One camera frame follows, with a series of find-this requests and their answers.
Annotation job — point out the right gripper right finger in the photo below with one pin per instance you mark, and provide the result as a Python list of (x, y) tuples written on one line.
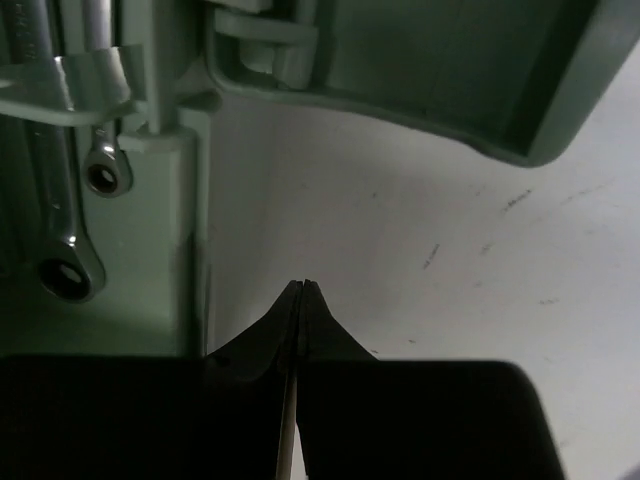
[(360, 417)]

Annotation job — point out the large ratchet wrench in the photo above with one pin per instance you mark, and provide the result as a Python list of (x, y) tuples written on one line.
[(66, 262)]

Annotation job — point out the small combination wrench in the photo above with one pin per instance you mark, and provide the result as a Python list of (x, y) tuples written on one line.
[(106, 167)]

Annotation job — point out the green plastic toolbox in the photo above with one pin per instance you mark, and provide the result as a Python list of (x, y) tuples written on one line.
[(514, 80)]

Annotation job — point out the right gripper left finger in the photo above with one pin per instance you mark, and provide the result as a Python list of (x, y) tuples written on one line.
[(221, 416)]

